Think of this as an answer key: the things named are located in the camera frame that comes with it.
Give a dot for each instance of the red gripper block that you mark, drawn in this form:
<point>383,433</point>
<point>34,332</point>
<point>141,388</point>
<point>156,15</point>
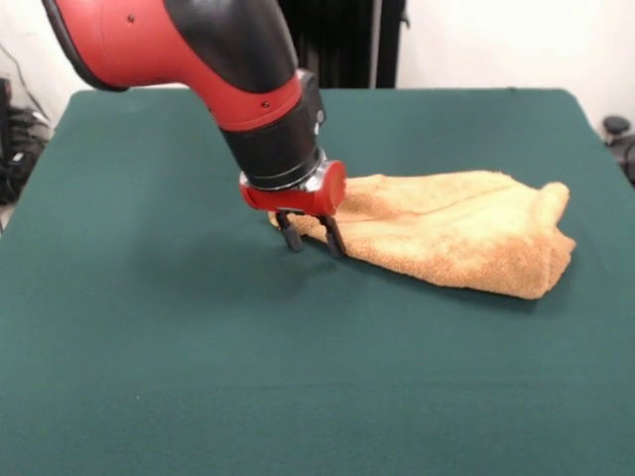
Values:
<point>297,201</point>

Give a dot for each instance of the dark stand base with wheel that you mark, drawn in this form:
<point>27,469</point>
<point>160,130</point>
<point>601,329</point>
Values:
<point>617,126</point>
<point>22,158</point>

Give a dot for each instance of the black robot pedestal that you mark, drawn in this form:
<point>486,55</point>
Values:
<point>347,49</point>

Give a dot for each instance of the orange terry towel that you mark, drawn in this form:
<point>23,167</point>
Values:
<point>446,238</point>

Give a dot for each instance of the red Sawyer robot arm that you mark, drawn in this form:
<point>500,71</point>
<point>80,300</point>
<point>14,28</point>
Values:
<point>149,39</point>

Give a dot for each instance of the dark green table cloth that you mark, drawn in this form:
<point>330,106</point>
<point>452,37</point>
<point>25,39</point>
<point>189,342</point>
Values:
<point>198,372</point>

